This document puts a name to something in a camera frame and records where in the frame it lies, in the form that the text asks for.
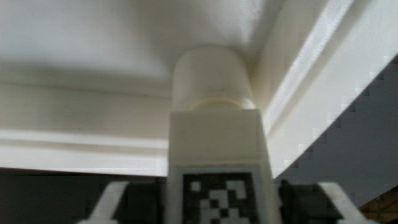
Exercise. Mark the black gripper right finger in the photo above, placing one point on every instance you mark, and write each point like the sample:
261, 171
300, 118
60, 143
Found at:
316, 204

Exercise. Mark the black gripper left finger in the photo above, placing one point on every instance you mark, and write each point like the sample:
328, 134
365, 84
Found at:
131, 204

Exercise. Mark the white table leg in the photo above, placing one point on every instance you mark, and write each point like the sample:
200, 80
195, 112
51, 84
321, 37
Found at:
222, 190

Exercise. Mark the white square table top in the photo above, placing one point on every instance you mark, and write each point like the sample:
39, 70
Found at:
92, 87

